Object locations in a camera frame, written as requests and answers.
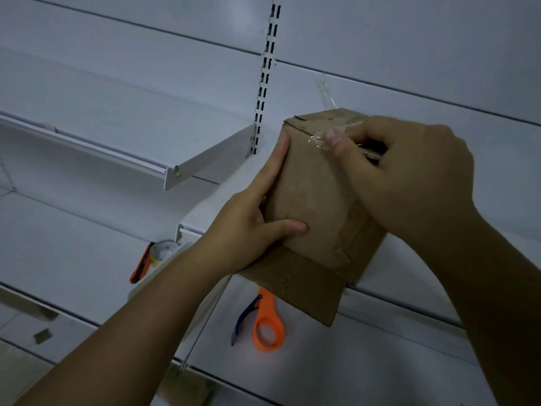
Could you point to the person's left hand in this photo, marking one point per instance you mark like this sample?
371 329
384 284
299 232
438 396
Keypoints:
236 232

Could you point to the person's right forearm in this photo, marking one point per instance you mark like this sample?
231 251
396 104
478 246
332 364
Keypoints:
490 300

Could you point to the brown cardboard box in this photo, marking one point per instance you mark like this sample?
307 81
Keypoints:
321 215

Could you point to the clear packing tape strip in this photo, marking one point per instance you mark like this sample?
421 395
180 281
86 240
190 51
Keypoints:
325 97

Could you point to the person's left thumb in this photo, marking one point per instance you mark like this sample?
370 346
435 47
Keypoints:
284 230

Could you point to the person's right thumb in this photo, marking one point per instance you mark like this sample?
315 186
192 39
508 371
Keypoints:
344 158

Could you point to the clear tape roll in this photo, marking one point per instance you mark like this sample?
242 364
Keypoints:
162 251

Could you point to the person's left forearm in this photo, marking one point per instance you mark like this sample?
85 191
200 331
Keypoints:
126 334

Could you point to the white slotted shelf upright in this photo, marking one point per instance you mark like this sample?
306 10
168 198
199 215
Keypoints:
266 71

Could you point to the person's right hand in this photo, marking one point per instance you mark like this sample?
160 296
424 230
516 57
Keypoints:
414 181

